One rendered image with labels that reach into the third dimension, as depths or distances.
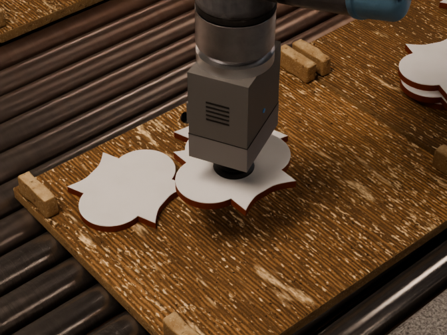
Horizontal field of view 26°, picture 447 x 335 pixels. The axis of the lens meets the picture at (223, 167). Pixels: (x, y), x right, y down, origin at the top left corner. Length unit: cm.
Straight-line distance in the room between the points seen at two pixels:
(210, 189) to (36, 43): 48
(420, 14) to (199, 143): 55
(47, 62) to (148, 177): 31
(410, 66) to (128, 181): 40
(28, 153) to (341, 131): 38
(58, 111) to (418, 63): 46
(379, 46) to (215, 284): 48
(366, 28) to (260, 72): 49
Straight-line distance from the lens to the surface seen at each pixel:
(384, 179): 112
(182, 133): 116
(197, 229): 105
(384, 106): 123
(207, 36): 88
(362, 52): 132
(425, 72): 125
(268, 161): 102
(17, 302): 102
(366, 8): 82
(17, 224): 110
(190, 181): 100
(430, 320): 101
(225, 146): 94
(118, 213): 106
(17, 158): 119
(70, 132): 122
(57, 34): 140
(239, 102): 90
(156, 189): 108
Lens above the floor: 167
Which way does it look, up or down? 41 degrees down
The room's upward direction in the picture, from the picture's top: straight up
